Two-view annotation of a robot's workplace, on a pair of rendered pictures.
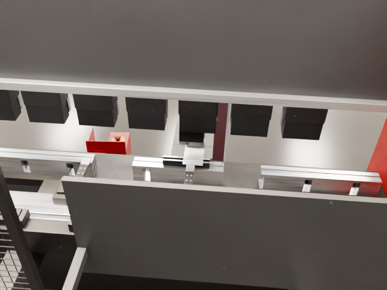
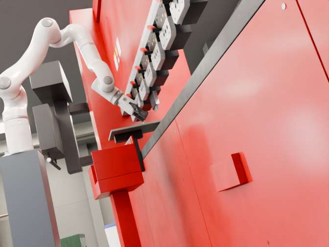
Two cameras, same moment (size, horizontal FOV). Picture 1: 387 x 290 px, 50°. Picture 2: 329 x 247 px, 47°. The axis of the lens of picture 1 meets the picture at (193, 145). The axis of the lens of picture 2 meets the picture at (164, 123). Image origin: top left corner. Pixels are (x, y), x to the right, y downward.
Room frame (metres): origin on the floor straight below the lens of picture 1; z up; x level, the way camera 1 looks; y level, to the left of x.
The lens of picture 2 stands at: (1.99, 1.86, 0.52)
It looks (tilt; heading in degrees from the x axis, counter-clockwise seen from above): 14 degrees up; 250
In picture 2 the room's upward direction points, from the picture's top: 16 degrees counter-clockwise
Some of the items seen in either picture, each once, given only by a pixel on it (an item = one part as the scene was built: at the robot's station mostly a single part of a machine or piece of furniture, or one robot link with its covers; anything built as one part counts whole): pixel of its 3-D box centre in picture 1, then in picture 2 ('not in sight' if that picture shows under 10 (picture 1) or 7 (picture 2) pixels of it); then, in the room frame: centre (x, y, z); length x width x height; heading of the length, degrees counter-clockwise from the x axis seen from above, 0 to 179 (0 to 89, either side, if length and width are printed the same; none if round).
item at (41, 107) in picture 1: (46, 99); (172, 24); (1.39, 0.58, 1.26); 0.15 x 0.09 x 0.17; 86
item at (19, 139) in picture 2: not in sight; (19, 139); (2.06, -0.11, 1.09); 0.19 x 0.19 x 0.18
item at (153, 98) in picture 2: (191, 136); (154, 102); (1.35, 0.01, 1.13); 0.10 x 0.02 x 0.10; 86
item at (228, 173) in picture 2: not in sight; (226, 173); (1.57, 1.02, 0.59); 0.15 x 0.02 x 0.07; 86
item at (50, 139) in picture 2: not in sight; (50, 133); (1.86, -1.25, 1.42); 0.45 x 0.12 x 0.36; 79
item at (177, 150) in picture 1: (193, 138); (134, 130); (1.50, 0.00, 1.00); 0.26 x 0.18 x 0.01; 176
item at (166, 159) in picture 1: (186, 161); not in sight; (1.35, 0.03, 0.99); 0.20 x 0.03 x 0.03; 86
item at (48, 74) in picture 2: not in sight; (58, 120); (1.77, -1.28, 1.52); 0.51 x 0.25 x 0.85; 79
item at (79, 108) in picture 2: not in sight; (82, 102); (1.54, -1.31, 1.67); 0.40 x 0.24 x 0.07; 86
